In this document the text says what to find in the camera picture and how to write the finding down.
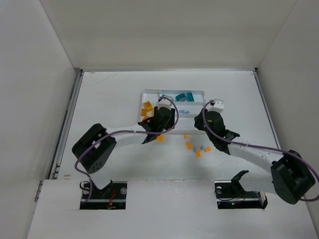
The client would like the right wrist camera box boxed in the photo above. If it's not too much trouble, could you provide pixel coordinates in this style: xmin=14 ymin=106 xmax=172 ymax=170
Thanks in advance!
xmin=209 ymin=99 xmax=224 ymax=113

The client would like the yellow curved lego brick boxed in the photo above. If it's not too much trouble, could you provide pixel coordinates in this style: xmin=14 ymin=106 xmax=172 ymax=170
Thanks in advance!
xmin=144 ymin=101 xmax=153 ymax=112

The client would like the orange curved lego piece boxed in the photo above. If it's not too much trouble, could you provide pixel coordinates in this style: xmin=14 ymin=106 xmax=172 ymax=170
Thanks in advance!
xmin=195 ymin=149 xmax=201 ymax=157

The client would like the orange curved lego right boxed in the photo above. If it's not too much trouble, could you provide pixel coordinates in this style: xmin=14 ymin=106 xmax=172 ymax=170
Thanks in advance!
xmin=185 ymin=142 xmax=192 ymax=149

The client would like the orange arch lego piece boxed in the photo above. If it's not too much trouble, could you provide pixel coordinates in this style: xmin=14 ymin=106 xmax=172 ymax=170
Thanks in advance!
xmin=157 ymin=134 xmax=163 ymax=141

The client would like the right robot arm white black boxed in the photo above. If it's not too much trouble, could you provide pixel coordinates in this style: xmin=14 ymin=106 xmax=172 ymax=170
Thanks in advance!
xmin=194 ymin=109 xmax=319 ymax=205

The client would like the small orange square lego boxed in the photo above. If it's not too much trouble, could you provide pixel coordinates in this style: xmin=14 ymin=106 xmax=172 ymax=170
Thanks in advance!
xmin=141 ymin=109 xmax=148 ymax=116

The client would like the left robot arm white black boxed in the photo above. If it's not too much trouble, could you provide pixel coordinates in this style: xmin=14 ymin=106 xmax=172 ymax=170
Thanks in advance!
xmin=72 ymin=107 xmax=175 ymax=197

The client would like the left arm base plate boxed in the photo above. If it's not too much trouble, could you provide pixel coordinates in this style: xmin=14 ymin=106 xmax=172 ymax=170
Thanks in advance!
xmin=79 ymin=181 xmax=128 ymax=210

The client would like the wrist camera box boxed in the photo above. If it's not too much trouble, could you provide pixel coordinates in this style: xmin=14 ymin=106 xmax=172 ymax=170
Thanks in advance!
xmin=158 ymin=97 xmax=172 ymax=110
xmin=209 ymin=99 xmax=224 ymax=113

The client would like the teal round printed lego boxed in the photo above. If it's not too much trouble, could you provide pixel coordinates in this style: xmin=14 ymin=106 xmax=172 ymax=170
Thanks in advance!
xmin=175 ymin=93 xmax=187 ymax=102

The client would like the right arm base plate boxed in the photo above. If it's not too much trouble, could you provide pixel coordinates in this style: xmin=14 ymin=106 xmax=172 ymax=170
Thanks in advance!
xmin=214 ymin=181 xmax=268 ymax=210

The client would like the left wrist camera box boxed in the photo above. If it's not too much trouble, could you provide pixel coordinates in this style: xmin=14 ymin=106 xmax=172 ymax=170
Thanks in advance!
xmin=158 ymin=97 xmax=172 ymax=110

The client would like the white divided sorting tray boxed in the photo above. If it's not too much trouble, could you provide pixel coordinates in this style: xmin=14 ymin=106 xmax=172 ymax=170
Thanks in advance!
xmin=141 ymin=89 xmax=206 ymax=135

